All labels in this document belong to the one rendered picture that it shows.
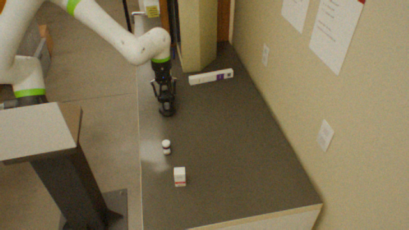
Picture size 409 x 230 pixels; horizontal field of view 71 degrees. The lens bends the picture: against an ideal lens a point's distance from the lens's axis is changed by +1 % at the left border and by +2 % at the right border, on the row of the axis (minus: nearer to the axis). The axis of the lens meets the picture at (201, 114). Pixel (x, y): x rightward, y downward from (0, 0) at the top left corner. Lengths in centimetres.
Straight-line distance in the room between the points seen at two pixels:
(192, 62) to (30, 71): 88
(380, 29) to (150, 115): 110
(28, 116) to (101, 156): 141
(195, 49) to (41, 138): 96
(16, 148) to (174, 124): 72
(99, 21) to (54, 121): 47
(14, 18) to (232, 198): 110
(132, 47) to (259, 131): 73
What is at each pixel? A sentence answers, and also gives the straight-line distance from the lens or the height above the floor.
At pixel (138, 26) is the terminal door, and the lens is 207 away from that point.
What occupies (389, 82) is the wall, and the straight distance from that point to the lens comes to 91.
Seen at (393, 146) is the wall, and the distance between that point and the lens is 93.
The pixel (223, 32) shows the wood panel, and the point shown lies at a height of 101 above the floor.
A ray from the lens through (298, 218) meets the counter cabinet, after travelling 130.
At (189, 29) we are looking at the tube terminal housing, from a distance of 173.
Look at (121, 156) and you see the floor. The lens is 267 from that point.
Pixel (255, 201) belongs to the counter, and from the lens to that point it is 120.
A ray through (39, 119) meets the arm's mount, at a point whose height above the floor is 114.
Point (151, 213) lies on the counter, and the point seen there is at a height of 94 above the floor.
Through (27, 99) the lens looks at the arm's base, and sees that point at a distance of 153.
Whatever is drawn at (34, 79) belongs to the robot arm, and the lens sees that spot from 154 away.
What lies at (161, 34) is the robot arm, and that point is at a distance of 127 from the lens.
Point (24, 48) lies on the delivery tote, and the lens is 369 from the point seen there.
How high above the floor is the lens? 195
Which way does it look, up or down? 41 degrees down
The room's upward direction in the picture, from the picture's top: 1 degrees counter-clockwise
